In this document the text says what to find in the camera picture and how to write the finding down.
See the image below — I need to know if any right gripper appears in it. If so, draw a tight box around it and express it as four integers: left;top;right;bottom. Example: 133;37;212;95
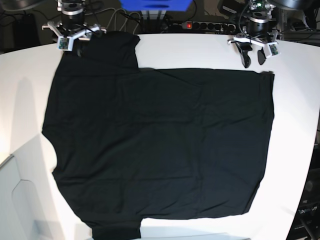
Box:
41;12;107;57

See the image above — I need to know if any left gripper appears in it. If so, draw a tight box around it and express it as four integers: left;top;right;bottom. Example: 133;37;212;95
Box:
227;20;278;68

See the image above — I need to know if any black T-shirt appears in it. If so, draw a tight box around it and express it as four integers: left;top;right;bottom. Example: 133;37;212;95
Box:
42;32;275;240

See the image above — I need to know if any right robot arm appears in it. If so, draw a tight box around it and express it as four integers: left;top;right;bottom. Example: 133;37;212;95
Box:
41;0;107;57

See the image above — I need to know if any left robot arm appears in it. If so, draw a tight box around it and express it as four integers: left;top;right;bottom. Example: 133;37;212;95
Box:
227;0;280;69

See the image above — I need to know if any black power strip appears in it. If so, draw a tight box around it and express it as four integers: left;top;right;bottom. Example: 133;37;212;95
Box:
167;21;237;34

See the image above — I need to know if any blue plastic bin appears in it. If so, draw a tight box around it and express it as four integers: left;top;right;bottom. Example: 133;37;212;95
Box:
120;0;192;12

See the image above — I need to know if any black box with white lettering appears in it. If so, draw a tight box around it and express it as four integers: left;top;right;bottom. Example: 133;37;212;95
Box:
287;168;320;240

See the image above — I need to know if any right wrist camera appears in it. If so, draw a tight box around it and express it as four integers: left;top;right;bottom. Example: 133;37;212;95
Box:
57;36;73;52

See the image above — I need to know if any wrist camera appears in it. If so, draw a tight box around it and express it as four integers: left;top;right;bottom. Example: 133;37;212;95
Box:
263;42;280;58
57;36;73;52

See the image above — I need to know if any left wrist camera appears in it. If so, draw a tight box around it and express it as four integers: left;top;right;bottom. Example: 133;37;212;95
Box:
263;42;280;58

